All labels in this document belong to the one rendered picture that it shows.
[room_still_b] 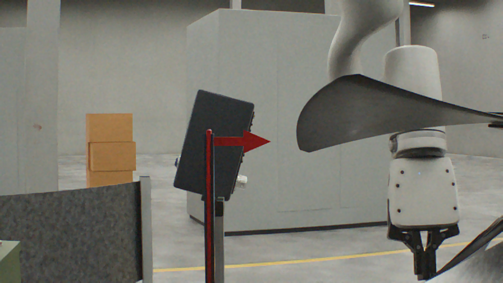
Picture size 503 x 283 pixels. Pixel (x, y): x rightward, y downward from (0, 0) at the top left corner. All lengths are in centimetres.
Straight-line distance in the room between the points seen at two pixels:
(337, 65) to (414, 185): 20
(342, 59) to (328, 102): 33
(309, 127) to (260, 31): 615
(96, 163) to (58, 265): 626
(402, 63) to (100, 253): 173
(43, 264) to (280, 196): 481
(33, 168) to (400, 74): 398
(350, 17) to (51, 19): 399
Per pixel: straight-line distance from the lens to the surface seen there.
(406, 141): 95
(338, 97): 63
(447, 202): 95
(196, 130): 127
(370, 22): 92
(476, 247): 83
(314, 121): 70
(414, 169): 95
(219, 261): 124
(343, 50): 96
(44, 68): 477
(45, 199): 232
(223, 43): 673
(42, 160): 477
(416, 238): 94
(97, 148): 859
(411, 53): 98
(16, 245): 89
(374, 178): 736
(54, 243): 236
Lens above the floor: 121
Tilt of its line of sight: 2 degrees down
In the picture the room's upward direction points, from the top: straight up
